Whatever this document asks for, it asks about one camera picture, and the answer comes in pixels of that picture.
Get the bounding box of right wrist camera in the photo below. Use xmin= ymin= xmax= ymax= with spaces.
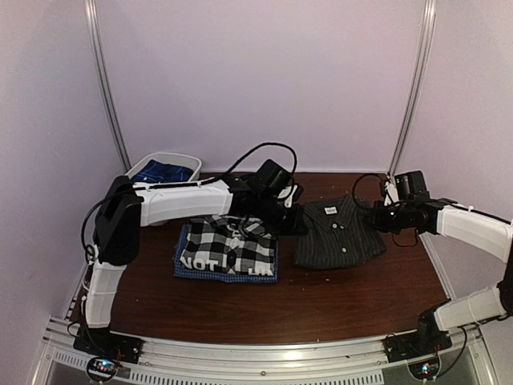
xmin=382 ymin=179 xmax=399 ymax=206

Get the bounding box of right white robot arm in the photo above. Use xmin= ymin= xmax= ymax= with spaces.
xmin=365 ymin=170 xmax=512 ymax=355

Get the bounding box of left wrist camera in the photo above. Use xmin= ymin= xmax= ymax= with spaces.
xmin=278 ymin=184 xmax=304 ymax=209

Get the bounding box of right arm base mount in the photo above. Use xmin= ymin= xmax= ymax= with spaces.
xmin=382 ymin=315 xmax=452 ymax=363

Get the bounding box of white plastic basket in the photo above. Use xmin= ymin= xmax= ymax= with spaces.
xmin=126 ymin=152 xmax=202 ymax=182

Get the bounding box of left aluminium corner post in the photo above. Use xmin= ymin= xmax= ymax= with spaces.
xmin=83 ymin=0 xmax=131 ymax=172

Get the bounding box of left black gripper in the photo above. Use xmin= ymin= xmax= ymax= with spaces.
xmin=255 ymin=193 xmax=309 ymax=236

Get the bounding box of black white checkered shirt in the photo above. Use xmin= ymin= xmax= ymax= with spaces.
xmin=178 ymin=216 xmax=278 ymax=277

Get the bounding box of right aluminium corner post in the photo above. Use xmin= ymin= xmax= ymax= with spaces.
xmin=387 ymin=0 xmax=437 ymax=176

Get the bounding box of blue plaid shirt in basket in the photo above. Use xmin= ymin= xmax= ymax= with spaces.
xmin=131 ymin=160 xmax=193 ymax=184

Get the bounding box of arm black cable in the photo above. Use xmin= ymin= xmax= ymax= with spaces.
xmin=351 ymin=172 xmax=420 ymax=249
xmin=222 ymin=141 xmax=300 ymax=185

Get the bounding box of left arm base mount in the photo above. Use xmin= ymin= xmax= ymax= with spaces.
xmin=67 ymin=321 xmax=143 ymax=364

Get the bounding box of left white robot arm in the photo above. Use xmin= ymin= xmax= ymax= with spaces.
xmin=83 ymin=160 xmax=306 ymax=356

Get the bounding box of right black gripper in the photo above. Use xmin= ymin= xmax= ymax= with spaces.
xmin=363 ymin=200 xmax=414 ymax=235

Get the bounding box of front aluminium rail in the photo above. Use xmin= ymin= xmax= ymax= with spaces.
xmin=31 ymin=316 xmax=498 ymax=385

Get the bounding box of aluminium corner post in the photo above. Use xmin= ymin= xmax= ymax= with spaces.
xmin=387 ymin=0 xmax=437 ymax=176
xmin=83 ymin=0 xmax=131 ymax=172

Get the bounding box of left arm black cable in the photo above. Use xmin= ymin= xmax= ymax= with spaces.
xmin=222 ymin=141 xmax=300 ymax=185

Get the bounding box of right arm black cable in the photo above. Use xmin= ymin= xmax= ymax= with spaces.
xmin=351 ymin=172 xmax=420 ymax=249

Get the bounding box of dark grey pinstriped shirt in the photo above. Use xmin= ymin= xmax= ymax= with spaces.
xmin=294 ymin=195 xmax=386 ymax=270

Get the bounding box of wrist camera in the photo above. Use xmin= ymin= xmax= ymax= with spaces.
xmin=278 ymin=184 xmax=304 ymax=209
xmin=382 ymin=179 xmax=399 ymax=206

